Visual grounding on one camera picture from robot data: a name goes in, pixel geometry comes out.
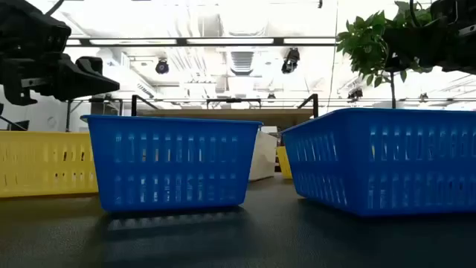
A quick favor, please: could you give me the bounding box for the black table mat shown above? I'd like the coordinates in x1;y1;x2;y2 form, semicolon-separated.
0;173;476;268

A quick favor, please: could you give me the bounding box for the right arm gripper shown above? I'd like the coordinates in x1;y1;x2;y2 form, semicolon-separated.
382;0;476;74

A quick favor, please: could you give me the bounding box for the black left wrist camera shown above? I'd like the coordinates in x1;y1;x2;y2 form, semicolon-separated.
0;0;72;57

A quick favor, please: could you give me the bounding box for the black frame background desk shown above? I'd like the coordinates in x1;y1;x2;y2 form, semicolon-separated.
65;97;124;133

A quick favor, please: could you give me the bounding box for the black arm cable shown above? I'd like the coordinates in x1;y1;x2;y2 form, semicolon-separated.
408;0;423;28
0;114;28;131

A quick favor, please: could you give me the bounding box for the wooden shelf with black frame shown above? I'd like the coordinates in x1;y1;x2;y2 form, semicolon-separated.
130;93;320;131

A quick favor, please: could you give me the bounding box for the ceiling air vent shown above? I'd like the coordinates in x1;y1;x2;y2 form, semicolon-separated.
229;51;255;76

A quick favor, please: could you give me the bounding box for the black computer monitor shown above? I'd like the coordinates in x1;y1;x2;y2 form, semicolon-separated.
6;119;30;132

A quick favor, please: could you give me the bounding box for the blue slotted plastic basket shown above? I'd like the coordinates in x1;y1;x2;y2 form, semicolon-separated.
280;106;476;217
80;114;264;214

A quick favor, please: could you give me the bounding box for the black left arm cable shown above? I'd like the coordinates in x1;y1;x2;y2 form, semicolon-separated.
0;114;28;131

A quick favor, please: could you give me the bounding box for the green potted plant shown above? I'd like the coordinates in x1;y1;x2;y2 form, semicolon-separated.
336;0;434;109

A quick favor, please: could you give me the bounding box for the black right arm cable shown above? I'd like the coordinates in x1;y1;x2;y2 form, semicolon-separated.
408;0;423;28

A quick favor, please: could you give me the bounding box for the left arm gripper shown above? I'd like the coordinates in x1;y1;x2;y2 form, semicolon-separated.
0;51;121;107

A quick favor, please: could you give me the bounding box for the yellow slotted plastic basket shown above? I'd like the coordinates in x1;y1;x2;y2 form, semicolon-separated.
0;130;100;199
275;145;294;180

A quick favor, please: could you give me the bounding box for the white plastic basket with handle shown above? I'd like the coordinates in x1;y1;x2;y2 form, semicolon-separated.
248;130;279;182

